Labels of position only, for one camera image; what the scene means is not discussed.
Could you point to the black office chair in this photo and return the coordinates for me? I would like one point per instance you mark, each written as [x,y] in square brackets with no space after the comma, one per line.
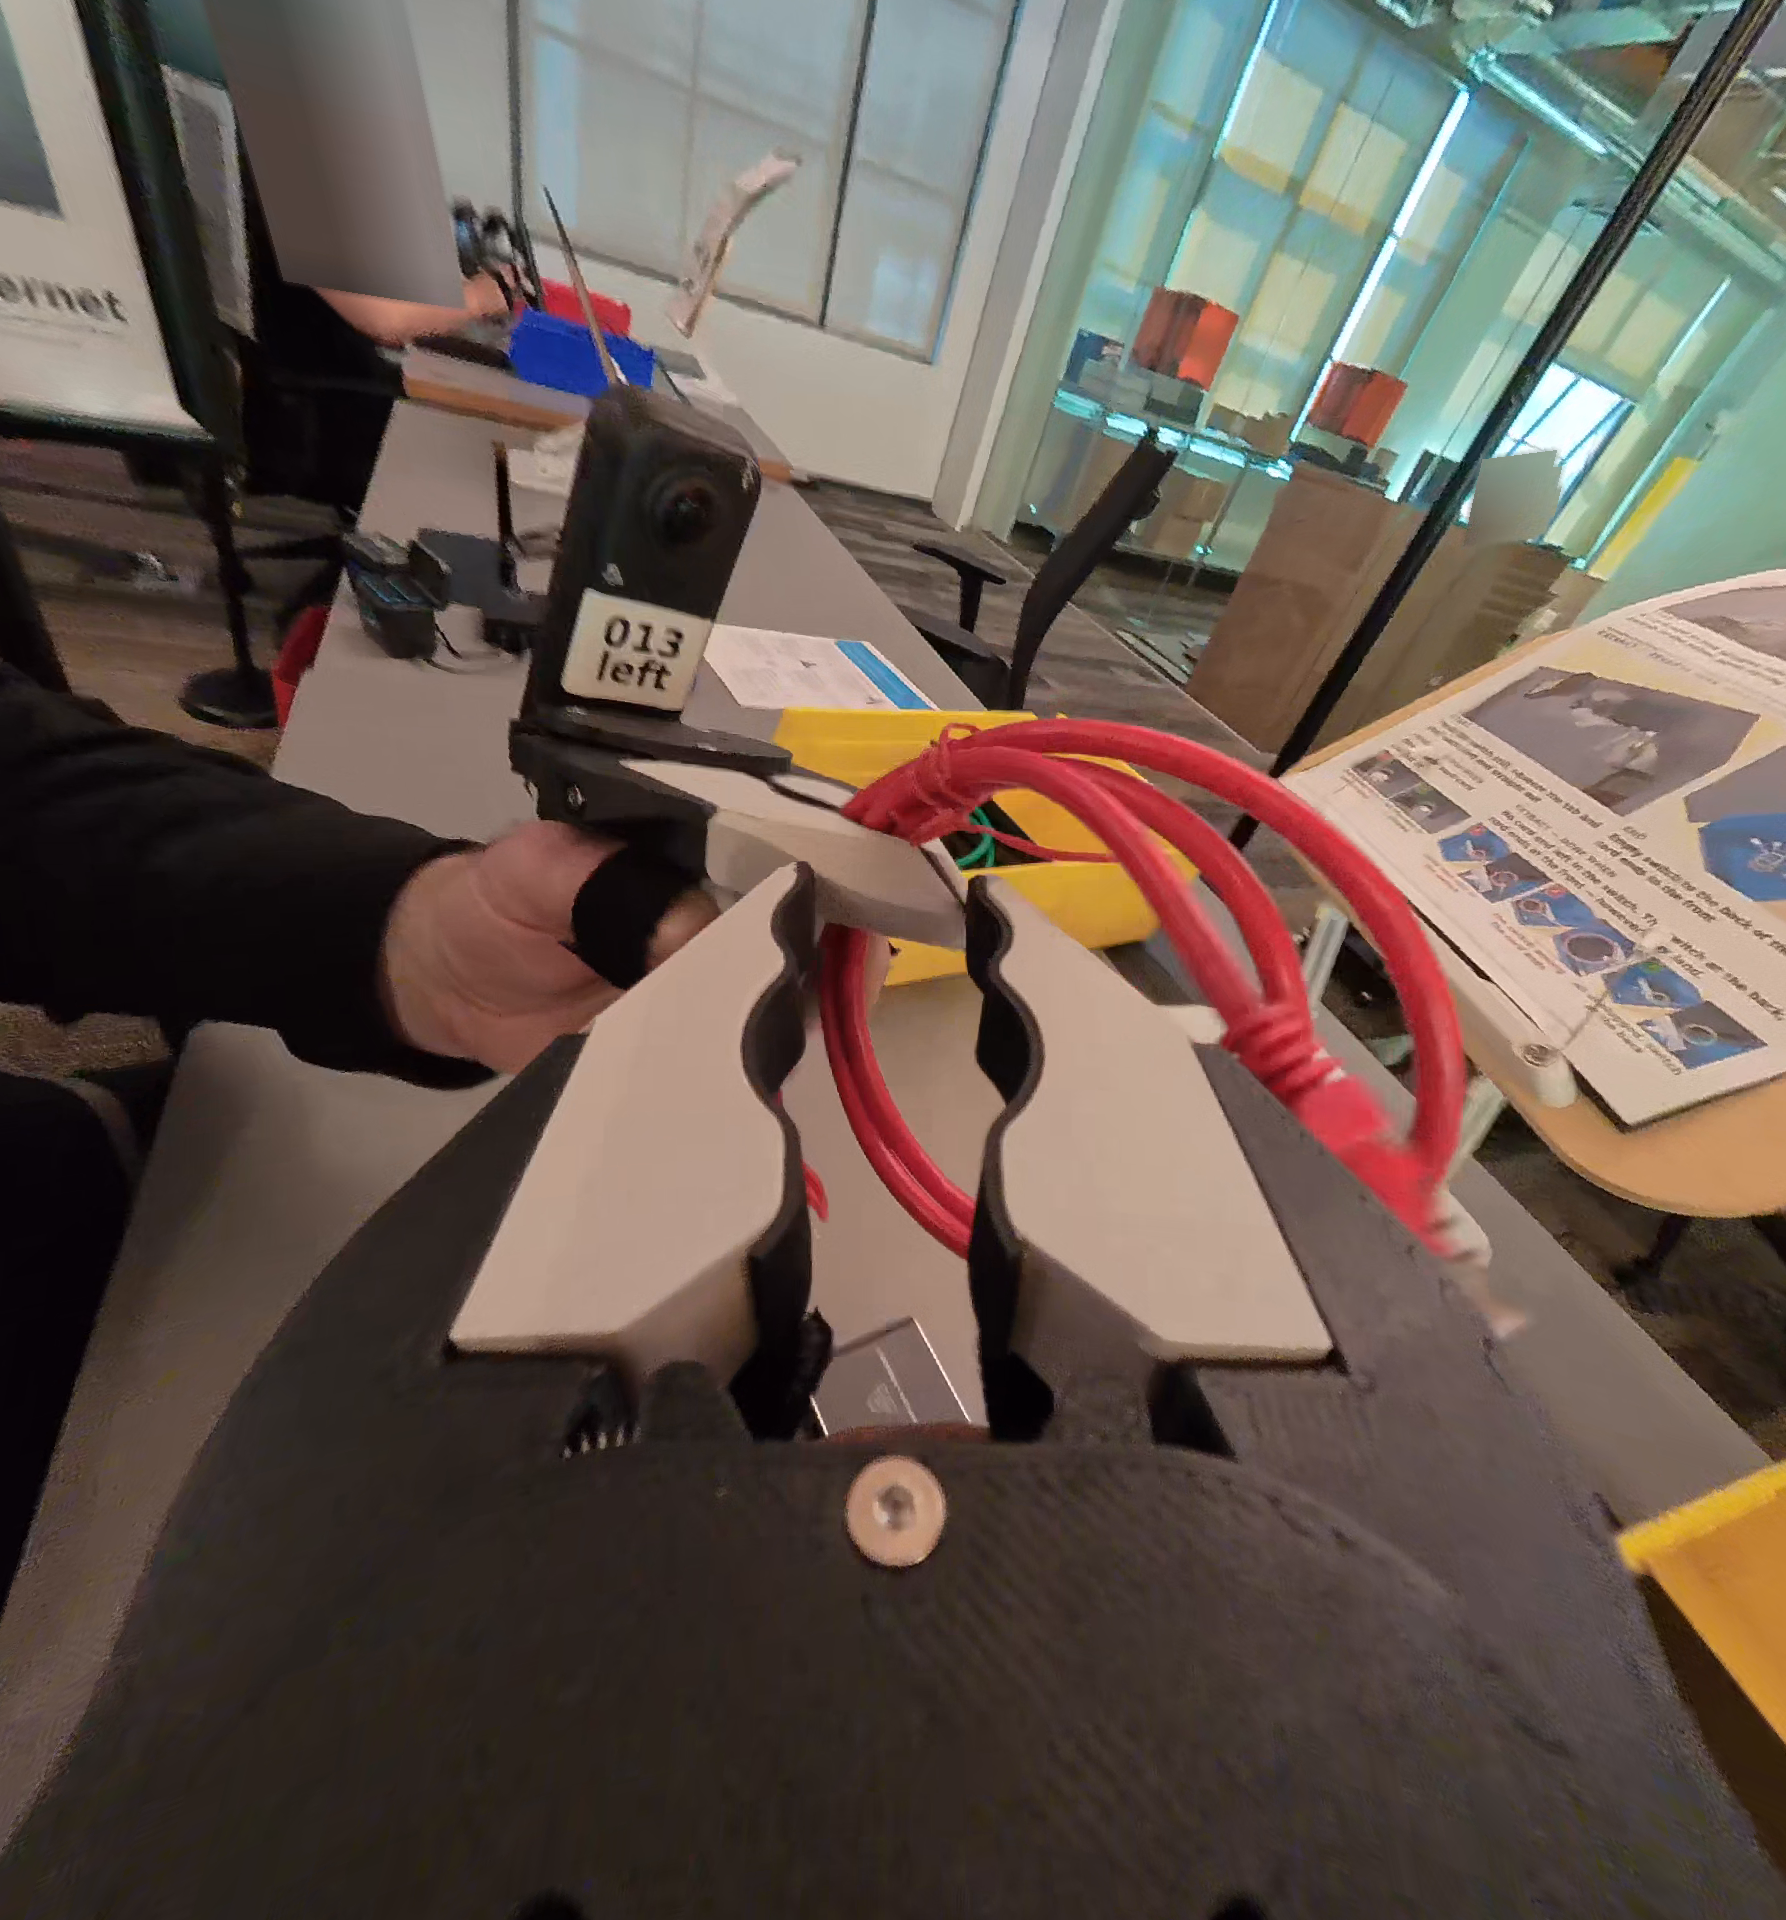
[1089,556]

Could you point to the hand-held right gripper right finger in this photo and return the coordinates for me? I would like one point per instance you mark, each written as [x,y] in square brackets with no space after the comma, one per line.
[1150,1200]

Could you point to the metal shelf with boxes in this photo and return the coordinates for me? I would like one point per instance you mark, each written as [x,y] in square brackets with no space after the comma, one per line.
[1209,389]

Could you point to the printed instruction sheet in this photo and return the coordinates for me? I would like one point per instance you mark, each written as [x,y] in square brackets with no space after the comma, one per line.
[1584,780]

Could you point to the blue plastic bin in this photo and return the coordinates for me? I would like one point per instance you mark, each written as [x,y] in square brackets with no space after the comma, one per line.
[562,353]

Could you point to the black framed marker sign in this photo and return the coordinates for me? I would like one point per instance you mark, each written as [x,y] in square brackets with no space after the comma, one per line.
[23,344]

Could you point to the white paper sheet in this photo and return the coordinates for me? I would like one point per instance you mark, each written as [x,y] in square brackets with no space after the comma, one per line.
[817,667]

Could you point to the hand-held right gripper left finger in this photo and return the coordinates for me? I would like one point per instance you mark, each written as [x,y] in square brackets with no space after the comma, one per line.
[639,1186]

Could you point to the black device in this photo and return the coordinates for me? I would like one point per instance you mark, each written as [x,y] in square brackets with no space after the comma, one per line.
[398,600]

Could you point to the person's left hand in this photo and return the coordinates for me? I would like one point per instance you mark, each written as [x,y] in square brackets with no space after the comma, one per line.
[488,959]

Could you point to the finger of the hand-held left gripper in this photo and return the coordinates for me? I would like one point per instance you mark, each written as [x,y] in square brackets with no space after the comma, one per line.
[835,871]

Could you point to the black ethernet splitter box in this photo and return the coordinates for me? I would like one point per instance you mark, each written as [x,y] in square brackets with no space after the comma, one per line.
[894,1380]

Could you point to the yellow plastic bin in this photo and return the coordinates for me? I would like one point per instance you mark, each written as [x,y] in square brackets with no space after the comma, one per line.
[1764,1590]
[841,733]

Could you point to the black floor lamp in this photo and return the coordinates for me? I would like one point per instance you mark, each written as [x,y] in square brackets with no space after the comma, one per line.
[1674,151]

